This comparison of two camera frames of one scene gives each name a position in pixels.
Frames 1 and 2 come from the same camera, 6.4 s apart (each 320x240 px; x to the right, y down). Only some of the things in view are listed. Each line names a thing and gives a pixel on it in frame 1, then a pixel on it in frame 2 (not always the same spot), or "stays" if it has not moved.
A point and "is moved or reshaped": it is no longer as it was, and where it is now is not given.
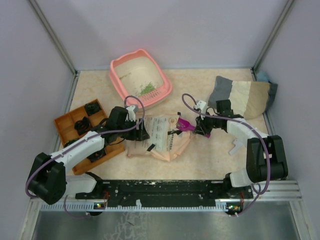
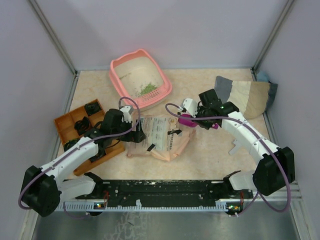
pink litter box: (136, 73) stays
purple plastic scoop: (183, 124) is moved or reshaped
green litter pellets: (149, 87) stays
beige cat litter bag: (167, 140) stays
